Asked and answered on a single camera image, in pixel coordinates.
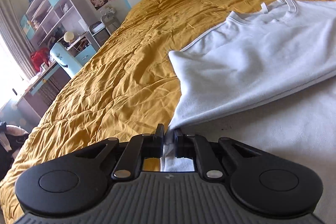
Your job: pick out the grey metal trolley rack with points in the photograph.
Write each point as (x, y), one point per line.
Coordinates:
(103, 29)

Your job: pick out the beige striped curtain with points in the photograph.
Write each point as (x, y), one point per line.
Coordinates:
(15, 39)

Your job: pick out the mustard yellow quilt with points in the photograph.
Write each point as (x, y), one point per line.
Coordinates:
(126, 88)

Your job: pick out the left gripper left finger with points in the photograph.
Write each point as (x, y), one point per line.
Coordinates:
(139, 148)

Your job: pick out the round cream lamp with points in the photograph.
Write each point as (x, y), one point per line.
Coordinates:
(69, 37)

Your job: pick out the red bag on desk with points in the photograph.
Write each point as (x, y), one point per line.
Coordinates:
(39, 57)

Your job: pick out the white blue bookshelf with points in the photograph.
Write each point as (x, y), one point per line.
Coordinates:
(45, 21)

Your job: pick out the light blue desk chair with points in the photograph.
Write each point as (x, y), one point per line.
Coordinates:
(60, 54)

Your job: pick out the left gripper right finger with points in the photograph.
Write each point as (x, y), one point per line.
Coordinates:
(199, 149)

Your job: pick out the white Nevada sweatshirt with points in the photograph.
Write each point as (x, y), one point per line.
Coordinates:
(266, 79)

